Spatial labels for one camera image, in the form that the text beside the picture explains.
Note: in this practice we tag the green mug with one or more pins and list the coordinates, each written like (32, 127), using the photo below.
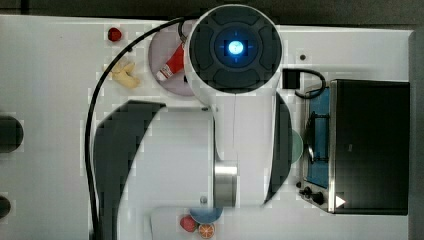
(297, 146)

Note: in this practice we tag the red toy fruit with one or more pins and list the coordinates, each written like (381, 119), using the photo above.
(188, 223)

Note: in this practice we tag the blue bowl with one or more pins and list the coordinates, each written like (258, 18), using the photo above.
(206, 215)

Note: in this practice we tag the red ketchup bottle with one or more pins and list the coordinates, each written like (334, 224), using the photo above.
(173, 65)

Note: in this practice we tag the black cylinder at table edge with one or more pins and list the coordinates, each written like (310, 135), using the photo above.
(11, 134)

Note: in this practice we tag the yellow toy ginger root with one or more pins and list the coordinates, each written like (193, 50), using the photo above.
(121, 73)

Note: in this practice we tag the orange slice toy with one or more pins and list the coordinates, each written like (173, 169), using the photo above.
(206, 231)

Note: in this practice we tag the red toy strawberry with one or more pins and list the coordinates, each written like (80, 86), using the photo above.
(114, 34)

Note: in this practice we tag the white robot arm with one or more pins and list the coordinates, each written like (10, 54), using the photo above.
(228, 146)

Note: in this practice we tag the black toaster oven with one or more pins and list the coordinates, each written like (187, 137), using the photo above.
(356, 148)

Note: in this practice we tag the small black cylinder lower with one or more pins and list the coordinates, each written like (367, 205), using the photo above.
(5, 206)

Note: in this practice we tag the grey round plate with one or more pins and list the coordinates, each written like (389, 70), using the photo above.
(166, 61)

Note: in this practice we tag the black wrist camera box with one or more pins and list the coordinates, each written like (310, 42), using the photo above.
(291, 79)

